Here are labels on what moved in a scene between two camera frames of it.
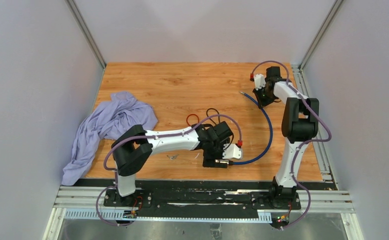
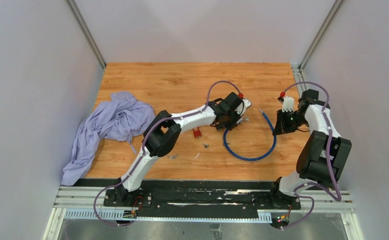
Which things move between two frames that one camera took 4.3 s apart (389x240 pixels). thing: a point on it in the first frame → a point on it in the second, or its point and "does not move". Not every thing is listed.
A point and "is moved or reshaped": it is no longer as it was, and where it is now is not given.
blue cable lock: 227,161 is moved or reshaped
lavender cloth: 108,121 does not move
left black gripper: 209,161 → 230,126
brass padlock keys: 173,157 does not move
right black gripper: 264,103 → 281,127
